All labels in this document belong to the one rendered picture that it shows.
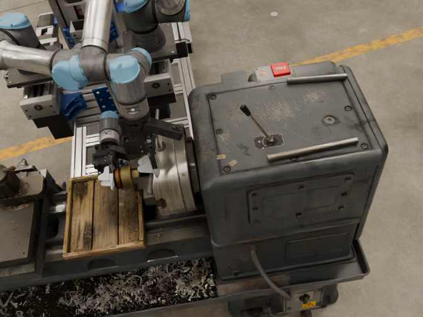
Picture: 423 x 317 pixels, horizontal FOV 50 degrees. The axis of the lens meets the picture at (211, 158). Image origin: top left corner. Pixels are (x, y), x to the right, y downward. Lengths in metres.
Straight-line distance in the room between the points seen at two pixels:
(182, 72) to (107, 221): 1.74
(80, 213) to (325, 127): 0.99
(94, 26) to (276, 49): 2.54
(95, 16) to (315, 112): 0.74
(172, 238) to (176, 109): 1.47
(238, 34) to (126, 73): 2.81
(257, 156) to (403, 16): 2.95
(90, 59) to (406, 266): 2.00
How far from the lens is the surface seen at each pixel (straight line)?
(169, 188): 1.49
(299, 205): 1.56
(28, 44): 2.01
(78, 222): 1.85
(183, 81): 3.21
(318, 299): 2.23
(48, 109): 2.03
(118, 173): 1.63
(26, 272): 1.78
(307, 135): 1.46
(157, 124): 1.25
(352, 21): 4.07
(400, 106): 3.40
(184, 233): 1.73
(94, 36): 1.35
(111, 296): 2.01
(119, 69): 1.17
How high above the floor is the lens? 2.37
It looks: 52 degrees down
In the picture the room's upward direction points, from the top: 9 degrees counter-clockwise
